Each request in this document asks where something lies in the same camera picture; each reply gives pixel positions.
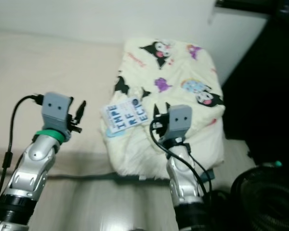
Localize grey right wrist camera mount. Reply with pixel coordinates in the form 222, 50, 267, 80
166, 104, 192, 145

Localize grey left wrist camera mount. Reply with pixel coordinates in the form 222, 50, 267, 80
41, 92, 73, 133

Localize mattress with beige sheet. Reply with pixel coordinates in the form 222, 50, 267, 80
0, 31, 227, 176

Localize cream cartoon print blanket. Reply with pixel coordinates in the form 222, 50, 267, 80
100, 38, 224, 181

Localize white cabinet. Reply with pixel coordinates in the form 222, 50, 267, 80
205, 7, 270, 85

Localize black shelf board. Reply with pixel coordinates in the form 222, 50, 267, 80
214, 0, 289, 17

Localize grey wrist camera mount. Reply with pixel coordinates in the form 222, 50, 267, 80
41, 92, 73, 133
166, 104, 192, 145

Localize white book blue letters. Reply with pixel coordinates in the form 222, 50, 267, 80
102, 96, 147, 135

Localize black floor fan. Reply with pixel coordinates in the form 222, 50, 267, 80
229, 161, 289, 231

